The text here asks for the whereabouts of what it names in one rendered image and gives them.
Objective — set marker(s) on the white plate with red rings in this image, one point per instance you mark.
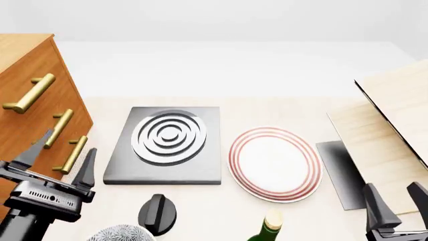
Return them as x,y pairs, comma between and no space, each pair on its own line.
274,165

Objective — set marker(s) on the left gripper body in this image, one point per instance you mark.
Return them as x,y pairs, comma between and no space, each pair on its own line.
47,198

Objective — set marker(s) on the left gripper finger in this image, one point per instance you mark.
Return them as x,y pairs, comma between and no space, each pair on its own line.
33,150
86,173

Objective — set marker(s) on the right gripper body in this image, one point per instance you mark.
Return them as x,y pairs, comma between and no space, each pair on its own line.
401,234

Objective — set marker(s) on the pale wood box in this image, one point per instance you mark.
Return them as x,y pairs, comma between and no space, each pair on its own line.
368,140

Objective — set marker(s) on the medium wooden drawer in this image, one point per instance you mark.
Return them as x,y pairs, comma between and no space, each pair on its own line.
63,105

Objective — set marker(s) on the wooden cabinet with drawers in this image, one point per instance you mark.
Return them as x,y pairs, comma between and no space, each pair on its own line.
20,50

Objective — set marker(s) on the large wooden drawer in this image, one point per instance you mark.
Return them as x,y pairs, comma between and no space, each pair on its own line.
47,62

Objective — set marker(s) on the flat black stove plate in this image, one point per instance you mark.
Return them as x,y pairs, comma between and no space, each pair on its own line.
123,163

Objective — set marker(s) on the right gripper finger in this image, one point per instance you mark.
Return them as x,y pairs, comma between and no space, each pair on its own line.
422,198
379,213

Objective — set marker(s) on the patterned grey bowl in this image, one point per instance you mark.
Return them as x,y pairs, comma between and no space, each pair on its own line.
120,234

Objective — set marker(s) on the round black stove knob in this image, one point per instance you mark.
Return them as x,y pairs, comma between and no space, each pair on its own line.
157,216

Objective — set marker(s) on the small wooden drawer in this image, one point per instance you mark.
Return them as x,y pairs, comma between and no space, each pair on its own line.
82,126

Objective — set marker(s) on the green glass bottle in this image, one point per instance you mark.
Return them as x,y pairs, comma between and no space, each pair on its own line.
267,231

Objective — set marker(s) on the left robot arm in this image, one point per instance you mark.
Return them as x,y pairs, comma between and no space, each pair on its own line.
16,226

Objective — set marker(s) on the dark grey flat panel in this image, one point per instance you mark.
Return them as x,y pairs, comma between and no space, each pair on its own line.
341,173

